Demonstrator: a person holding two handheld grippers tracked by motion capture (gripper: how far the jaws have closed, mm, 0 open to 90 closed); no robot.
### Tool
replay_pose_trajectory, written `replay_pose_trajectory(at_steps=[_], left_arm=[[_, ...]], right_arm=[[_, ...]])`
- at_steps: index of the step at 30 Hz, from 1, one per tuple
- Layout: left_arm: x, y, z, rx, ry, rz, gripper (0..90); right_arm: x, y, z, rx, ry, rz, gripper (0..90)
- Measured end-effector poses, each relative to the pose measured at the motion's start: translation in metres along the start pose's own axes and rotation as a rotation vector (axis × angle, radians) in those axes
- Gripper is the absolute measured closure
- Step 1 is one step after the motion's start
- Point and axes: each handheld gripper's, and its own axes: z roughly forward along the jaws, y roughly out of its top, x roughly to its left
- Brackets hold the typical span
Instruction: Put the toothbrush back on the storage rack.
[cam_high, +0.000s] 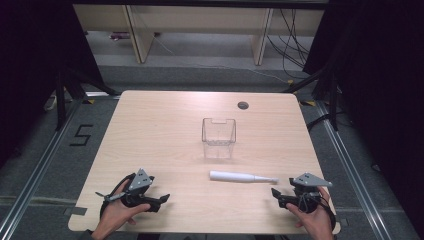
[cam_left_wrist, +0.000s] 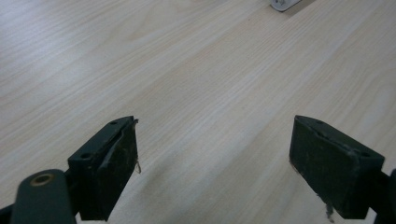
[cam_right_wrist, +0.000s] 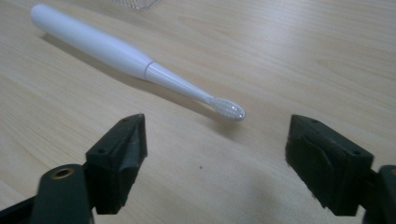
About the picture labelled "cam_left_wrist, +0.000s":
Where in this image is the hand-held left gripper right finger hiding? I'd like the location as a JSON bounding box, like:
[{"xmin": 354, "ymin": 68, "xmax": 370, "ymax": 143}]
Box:
[{"xmin": 289, "ymin": 115, "xmax": 386, "ymax": 220}]

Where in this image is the white object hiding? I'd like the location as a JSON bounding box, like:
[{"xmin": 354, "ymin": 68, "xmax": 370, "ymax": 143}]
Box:
[{"xmin": 269, "ymin": 0, "xmax": 303, "ymax": 13}]

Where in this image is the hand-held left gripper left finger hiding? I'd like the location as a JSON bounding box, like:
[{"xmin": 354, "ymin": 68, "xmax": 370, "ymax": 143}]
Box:
[{"xmin": 67, "ymin": 115, "xmax": 140, "ymax": 222}]

